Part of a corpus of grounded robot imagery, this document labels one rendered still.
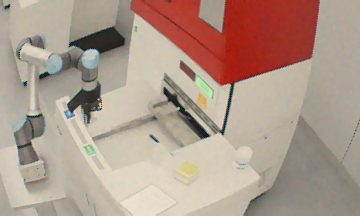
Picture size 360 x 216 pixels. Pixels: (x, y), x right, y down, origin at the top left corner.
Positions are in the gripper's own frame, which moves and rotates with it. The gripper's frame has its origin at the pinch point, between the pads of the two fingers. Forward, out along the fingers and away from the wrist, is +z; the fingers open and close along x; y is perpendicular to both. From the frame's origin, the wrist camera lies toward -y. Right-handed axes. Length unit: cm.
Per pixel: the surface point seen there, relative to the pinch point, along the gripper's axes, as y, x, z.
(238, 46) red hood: 60, -15, -31
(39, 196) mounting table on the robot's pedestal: -40.0, -7.1, 28.7
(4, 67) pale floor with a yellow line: -22, 247, 111
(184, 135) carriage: 50, -3, 23
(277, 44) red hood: 88, -15, -27
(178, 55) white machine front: 59, 20, -3
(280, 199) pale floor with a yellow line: 134, -28, 111
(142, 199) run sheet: 7.5, -34.8, 13.9
